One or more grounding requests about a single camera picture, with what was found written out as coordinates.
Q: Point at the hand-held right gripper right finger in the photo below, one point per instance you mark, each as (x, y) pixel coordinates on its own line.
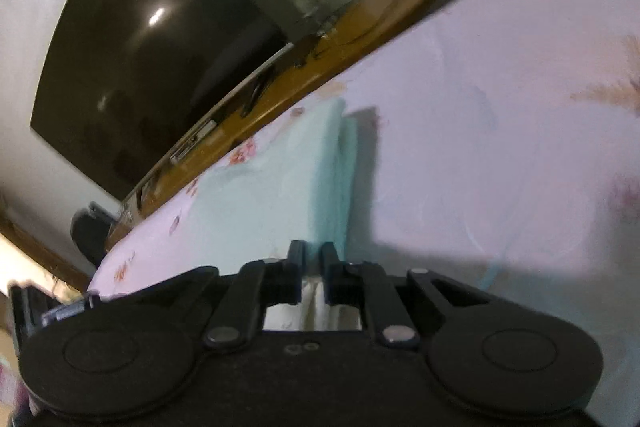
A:
(327, 272)

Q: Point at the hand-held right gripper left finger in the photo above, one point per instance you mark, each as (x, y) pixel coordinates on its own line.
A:
(299, 269)

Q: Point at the mint white small cloth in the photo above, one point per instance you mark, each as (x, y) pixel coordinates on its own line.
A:
(260, 207)

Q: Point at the black speaker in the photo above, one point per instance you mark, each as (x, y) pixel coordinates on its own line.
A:
(90, 232)

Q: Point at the silver set-top box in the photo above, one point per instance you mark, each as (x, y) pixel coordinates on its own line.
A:
(195, 143)

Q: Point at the pink floral bedsheet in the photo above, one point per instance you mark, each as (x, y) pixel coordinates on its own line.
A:
(475, 132)

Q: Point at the wooden television cabinet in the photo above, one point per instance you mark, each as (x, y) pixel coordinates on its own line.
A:
(360, 22)

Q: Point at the black flat television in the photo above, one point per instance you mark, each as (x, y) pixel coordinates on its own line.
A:
(150, 57)

